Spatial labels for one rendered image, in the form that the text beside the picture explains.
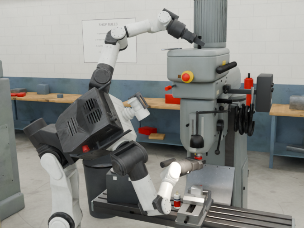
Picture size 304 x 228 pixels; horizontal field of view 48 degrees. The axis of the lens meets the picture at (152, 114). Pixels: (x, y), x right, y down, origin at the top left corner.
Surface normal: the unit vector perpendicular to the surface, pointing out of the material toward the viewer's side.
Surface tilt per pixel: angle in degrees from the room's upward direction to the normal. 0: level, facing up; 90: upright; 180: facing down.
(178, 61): 90
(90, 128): 64
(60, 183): 90
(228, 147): 90
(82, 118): 74
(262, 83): 90
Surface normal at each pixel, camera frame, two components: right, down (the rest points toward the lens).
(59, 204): -0.16, 0.21
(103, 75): 0.19, -0.30
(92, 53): -0.37, 0.20
